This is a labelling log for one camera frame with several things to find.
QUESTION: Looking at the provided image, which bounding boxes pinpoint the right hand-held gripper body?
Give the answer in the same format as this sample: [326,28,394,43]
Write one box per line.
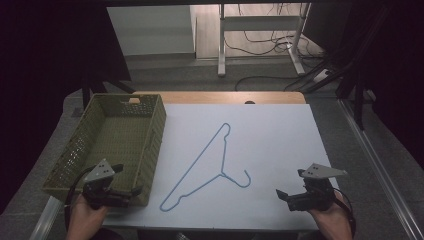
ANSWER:
[286,162,348,212]

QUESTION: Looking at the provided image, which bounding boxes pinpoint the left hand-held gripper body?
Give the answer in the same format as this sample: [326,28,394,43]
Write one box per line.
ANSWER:
[81,158,133,211]

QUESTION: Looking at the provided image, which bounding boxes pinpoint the person's right hand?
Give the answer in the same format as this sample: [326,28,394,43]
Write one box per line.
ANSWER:
[307,192,354,240]

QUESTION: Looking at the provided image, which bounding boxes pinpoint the person's left hand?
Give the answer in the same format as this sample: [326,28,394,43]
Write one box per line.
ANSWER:
[65,195,110,240]

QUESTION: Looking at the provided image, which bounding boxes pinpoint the green plastic basket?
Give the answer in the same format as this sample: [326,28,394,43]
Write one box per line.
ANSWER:
[42,92,167,207]

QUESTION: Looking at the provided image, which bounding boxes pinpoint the white table mat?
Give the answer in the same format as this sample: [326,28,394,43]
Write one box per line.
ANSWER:
[102,103,340,232]

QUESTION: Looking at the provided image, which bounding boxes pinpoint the black metal stand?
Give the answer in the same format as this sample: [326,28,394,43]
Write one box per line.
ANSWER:
[80,68,137,109]
[301,6,393,131]

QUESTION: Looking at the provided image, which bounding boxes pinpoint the white power strip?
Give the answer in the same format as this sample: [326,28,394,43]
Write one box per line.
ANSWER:
[312,68,332,83]

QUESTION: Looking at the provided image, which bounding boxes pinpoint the black curtain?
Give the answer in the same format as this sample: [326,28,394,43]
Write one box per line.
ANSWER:
[0,0,132,214]
[346,0,424,169]

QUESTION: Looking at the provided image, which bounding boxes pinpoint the white cabinet panel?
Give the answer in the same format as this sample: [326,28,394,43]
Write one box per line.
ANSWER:
[106,4,197,57]

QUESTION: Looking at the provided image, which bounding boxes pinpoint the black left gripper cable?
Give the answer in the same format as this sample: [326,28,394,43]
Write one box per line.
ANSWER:
[64,165,98,232]

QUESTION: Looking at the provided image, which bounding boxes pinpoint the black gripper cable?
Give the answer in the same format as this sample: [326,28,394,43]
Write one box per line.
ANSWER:
[333,187,357,238]
[64,165,98,232]

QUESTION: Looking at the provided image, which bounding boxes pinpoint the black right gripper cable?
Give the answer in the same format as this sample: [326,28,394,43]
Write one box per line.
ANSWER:
[333,187,357,238]

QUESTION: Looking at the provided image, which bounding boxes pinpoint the aluminium rail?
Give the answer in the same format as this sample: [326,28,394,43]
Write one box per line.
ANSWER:
[29,195,65,240]
[337,98,424,240]

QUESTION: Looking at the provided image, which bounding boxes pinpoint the blue wire clothes hanger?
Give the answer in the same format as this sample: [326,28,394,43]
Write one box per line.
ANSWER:
[159,122,252,213]

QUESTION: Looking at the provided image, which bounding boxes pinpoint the black floor cable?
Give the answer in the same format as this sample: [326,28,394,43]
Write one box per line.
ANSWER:
[234,75,303,92]

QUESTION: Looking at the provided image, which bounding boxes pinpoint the tangled black cables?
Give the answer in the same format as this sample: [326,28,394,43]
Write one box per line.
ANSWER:
[223,3,323,58]

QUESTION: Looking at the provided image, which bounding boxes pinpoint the white metal desk frame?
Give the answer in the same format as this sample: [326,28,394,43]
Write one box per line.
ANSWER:
[217,3,312,78]

